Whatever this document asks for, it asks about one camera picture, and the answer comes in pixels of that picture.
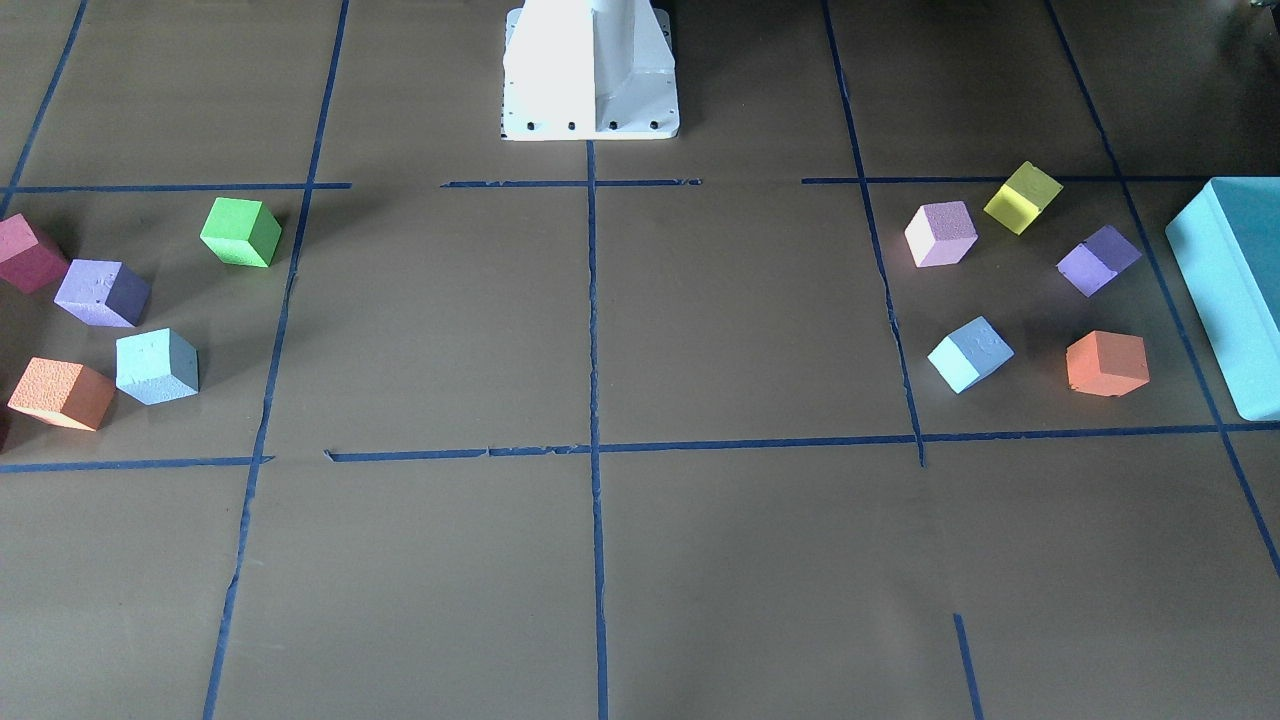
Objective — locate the yellow foam block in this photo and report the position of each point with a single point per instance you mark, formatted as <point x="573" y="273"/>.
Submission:
<point x="1022" y="198"/>

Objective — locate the light blue foam block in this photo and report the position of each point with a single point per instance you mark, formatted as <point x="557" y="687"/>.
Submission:
<point x="156" y="367"/>
<point x="971" y="353"/>

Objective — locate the purple foam block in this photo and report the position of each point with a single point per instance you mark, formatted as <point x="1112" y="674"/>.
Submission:
<point x="103" y="293"/>
<point x="1098" y="260"/>

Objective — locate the green foam block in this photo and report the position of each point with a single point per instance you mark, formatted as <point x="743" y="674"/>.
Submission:
<point x="241" y="232"/>

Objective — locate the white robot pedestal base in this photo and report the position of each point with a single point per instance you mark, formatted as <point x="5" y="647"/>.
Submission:
<point x="589" y="71"/>

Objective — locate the teal plastic bin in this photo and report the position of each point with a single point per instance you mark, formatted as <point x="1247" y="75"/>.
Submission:
<point x="1226" y="243"/>

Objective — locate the dark pink foam block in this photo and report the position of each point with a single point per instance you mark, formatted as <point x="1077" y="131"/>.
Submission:
<point x="30" y="260"/>

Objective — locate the orange foam block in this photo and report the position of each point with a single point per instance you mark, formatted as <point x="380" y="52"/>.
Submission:
<point x="1107" y="364"/>
<point x="68" y="395"/>

